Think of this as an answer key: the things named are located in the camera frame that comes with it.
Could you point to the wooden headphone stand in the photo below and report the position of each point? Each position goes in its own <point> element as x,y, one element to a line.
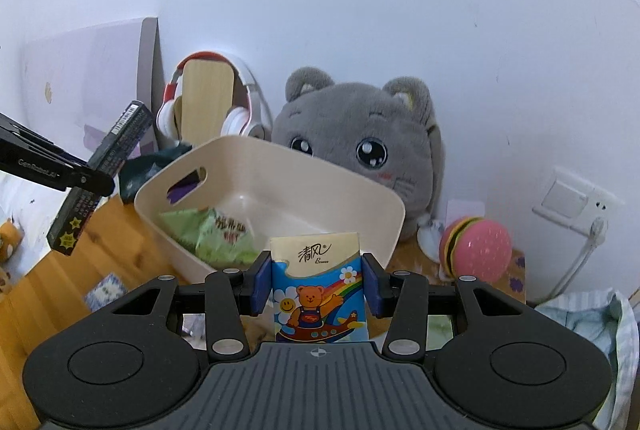
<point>207,94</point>

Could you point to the pink burger plush toy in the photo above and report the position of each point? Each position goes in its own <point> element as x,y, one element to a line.
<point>475,246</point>

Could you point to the blue white porcelain-pattern pack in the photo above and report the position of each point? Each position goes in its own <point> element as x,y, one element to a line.
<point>105,292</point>

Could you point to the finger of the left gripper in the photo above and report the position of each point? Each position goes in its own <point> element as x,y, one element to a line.
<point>88,179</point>

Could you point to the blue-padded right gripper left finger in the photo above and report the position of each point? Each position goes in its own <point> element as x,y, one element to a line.
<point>229,296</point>

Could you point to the white wall switch socket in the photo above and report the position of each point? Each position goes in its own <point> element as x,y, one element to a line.
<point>575,203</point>

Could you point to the green snack packet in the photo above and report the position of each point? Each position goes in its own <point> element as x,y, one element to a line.
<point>218,240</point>

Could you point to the dark green tissue pack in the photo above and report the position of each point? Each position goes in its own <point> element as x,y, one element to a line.
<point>139,170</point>

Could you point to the beige plastic storage bin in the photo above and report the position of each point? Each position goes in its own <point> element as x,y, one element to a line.
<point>277,191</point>

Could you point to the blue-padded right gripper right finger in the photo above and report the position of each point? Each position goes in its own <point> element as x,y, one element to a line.
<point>402,297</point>

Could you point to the cartoon bear tissue pack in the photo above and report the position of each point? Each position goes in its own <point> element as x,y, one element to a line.
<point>317,289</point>

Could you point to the lavender board with grey edge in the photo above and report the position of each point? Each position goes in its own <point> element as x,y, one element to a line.
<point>76,84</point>

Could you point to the light blue blanket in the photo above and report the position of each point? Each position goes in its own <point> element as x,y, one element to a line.
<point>606,319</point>

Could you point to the grey plush cat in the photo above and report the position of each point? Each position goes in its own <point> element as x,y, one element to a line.
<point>389,134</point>

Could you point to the red white headphones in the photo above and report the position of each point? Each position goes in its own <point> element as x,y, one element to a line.
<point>245,115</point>

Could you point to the long dark blue box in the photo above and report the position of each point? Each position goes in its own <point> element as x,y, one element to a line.
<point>104,164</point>

